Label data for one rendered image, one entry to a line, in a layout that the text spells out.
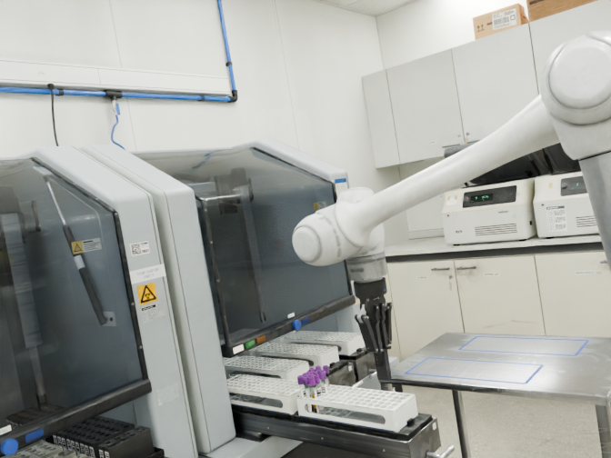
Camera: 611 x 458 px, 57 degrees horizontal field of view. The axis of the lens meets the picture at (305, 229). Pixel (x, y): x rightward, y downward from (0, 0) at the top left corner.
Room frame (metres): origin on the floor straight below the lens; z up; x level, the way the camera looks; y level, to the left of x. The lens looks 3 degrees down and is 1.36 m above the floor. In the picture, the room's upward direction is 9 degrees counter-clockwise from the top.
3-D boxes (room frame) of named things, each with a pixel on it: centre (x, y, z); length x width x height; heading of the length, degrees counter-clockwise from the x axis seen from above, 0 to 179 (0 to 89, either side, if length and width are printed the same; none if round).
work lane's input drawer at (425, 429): (1.44, 0.05, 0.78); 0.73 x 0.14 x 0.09; 50
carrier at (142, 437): (1.28, 0.49, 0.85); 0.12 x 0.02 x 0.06; 140
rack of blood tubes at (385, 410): (1.35, -0.05, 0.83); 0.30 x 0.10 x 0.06; 50
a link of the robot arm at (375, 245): (1.28, -0.12, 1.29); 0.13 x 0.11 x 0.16; 146
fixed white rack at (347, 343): (2.00, 0.00, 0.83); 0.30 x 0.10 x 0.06; 50
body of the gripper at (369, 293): (1.29, -0.13, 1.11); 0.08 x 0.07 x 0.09; 140
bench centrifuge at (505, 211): (3.71, -1.29, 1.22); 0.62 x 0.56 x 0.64; 138
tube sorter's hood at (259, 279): (1.91, 0.26, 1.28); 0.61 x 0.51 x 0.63; 140
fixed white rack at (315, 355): (1.88, 0.10, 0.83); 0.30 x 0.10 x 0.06; 50
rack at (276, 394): (1.56, 0.19, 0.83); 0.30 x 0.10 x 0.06; 50
